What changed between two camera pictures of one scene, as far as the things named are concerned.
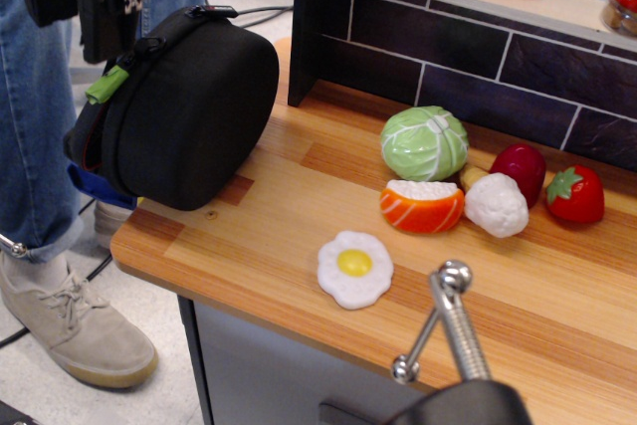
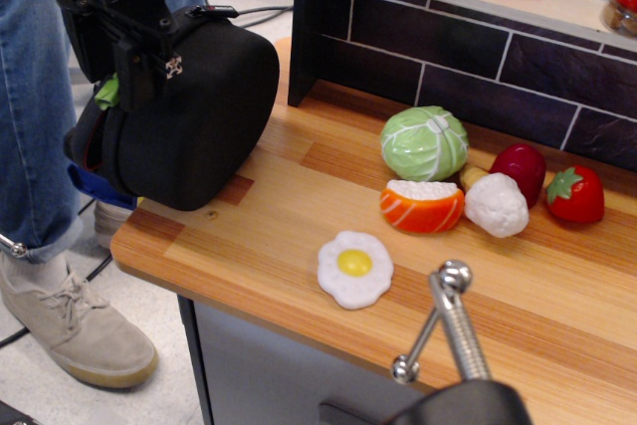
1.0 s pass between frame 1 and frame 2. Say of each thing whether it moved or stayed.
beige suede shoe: stayed
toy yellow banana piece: stayed
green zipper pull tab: moved
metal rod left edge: stayed
